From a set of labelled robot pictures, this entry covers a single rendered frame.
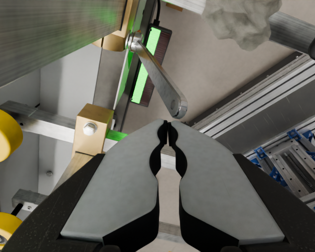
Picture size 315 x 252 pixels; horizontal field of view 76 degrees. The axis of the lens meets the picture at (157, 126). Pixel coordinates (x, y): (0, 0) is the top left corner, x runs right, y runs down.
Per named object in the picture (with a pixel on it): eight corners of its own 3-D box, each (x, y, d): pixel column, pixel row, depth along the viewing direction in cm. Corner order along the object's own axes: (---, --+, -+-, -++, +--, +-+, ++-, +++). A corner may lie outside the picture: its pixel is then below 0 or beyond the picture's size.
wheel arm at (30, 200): (187, 224, 55) (189, 239, 51) (183, 231, 57) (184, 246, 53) (21, 185, 49) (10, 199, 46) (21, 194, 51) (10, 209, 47)
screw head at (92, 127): (98, 124, 32) (96, 128, 31) (96, 134, 33) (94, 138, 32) (85, 120, 32) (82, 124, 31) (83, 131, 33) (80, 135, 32)
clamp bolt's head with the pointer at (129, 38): (150, 27, 38) (143, 35, 25) (146, 41, 39) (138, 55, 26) (140, 24, 37) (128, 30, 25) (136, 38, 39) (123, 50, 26)
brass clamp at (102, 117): (117, 111, 36) (111, 125, 32) (104, 165, 43) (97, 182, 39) (83, 101, 36) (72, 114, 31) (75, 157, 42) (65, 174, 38)
